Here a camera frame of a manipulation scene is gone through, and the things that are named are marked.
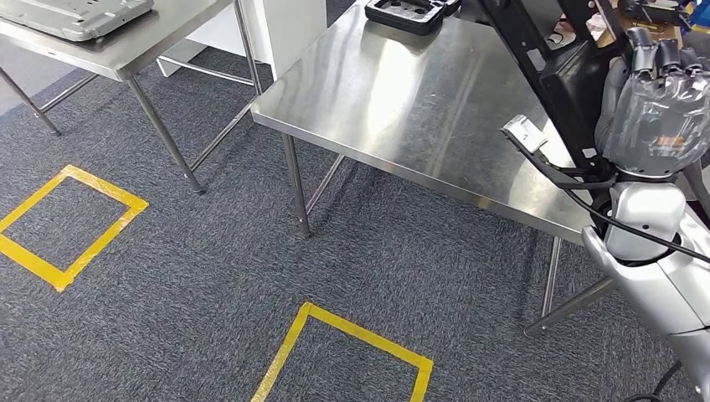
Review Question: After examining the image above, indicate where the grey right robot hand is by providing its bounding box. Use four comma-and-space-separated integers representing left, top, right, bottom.
594, 26, 710, 180

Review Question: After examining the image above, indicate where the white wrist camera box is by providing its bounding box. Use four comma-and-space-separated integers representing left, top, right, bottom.
501, 115, 548, 155

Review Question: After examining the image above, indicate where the black foam case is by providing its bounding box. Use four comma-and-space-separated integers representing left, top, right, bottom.
364, 0, 463, 37

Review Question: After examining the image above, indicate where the black plastic frame part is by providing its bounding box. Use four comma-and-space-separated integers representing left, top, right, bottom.
477, 0, 630, 193

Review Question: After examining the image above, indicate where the grey metal plate part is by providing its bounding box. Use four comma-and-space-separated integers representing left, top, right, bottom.
0, 0, 155, 43

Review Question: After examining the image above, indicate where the yellow floor tape square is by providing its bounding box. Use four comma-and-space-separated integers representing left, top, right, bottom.
250, 301, 435, 402
0, 164, 150, 293

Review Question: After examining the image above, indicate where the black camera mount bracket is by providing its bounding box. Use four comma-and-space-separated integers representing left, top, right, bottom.
502, 130, 620, 193

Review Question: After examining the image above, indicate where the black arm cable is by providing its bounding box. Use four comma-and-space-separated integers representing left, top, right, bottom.
560, 188, 710, 267

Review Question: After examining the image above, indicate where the stainless steel table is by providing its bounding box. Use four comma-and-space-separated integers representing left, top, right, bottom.
0, 0, 265, 195
250, 0, 710, 338

